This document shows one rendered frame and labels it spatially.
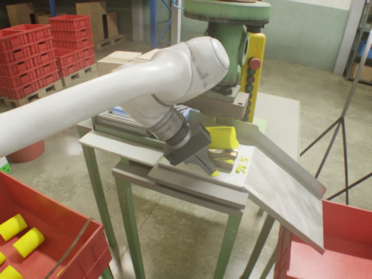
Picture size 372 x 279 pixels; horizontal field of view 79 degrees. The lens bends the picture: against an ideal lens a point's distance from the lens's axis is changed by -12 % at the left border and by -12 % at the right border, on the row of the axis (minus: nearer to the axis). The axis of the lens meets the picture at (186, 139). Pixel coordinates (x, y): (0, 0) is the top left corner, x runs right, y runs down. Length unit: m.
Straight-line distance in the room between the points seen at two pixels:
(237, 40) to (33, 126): 0.49
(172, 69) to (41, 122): 0.23
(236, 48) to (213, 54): 0.19
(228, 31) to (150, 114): 0.27
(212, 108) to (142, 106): 0.22
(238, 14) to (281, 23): 5.33
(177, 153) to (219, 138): 0.14
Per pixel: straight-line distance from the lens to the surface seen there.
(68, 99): 0.40
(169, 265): 1.72
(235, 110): 0.69
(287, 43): 5.96
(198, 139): 0.67
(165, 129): 0.62
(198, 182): 0.76
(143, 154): 0.85
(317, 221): 0.98
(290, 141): 1.11
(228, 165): 0.79
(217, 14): 0.57
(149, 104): 0.57
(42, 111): 0.40
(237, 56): 0.68
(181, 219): 1.92
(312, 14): 5.89
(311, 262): 1.24
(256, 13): 0.59
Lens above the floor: 1.52
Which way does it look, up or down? 34 degrees down
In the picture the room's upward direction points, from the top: 3 degrees clockwise
